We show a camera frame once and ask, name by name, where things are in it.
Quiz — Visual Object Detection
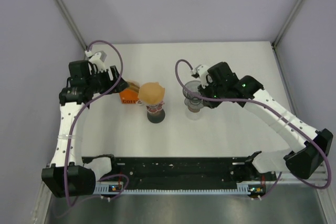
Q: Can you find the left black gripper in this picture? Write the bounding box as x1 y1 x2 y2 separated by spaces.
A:
86 66 129 95

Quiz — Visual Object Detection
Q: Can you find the orange coffee filter box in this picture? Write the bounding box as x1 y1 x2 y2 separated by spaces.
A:
119 81 140 104

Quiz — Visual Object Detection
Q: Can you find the single brown paper filter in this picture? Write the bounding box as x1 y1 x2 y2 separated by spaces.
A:
138 82 165 105

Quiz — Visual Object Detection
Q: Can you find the grey smoked plastic dripper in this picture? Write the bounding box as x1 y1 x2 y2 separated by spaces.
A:
183 80 204 106

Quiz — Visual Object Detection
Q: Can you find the glass cup with brown band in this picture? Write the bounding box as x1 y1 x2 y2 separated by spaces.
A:
185 105 204 121

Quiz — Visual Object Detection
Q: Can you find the clear glass dripper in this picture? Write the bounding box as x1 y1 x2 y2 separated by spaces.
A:
136 99 165 114

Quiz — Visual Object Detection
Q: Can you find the glass carafe with red rim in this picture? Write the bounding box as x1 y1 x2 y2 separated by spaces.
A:
146 104 165 124

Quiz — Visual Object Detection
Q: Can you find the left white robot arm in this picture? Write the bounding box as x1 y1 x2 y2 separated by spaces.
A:
41 60 129 198

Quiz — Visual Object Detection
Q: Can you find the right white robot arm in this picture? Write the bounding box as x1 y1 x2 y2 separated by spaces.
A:
192 62 333 180

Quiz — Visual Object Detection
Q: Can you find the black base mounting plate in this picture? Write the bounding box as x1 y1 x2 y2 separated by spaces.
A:
80 155 276 190

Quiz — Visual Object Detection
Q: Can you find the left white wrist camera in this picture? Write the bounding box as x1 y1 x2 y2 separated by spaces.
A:
85 50 107 72

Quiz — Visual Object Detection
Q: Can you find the grey slotted cable duct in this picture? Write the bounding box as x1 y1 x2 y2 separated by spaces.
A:
93 182 266 196

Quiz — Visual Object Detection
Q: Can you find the aluminium frame rail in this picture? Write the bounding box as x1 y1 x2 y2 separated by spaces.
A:
41 162 329 183

